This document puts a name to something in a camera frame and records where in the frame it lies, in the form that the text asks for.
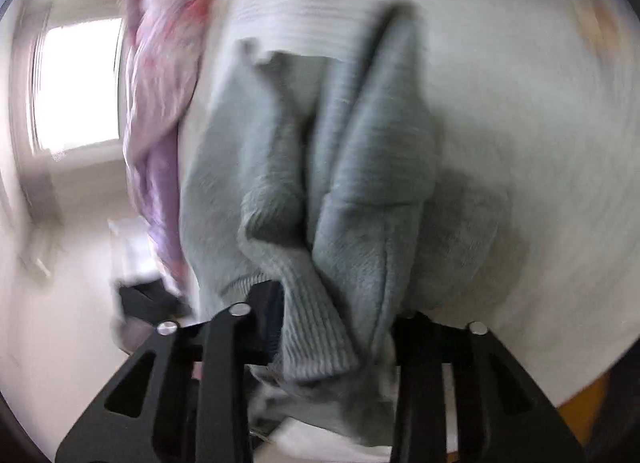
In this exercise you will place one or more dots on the bed with floral sheet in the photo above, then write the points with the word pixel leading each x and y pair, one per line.
pixel 525 93

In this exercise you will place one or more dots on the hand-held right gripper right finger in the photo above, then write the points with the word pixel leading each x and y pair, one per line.
pixel 425 368

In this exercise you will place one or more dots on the window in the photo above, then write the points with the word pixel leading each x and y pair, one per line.
pixel 75 88

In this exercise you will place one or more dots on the purple floral quilt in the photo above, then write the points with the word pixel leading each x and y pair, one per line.
pixel 160 68

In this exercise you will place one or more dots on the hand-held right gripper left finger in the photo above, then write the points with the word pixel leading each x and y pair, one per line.
pixel 225 343

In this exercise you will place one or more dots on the grey zip hoodie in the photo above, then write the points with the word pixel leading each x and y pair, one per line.
pixel 360 168

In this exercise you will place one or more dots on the white folded cloth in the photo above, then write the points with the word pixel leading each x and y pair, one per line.
pixel 310 443

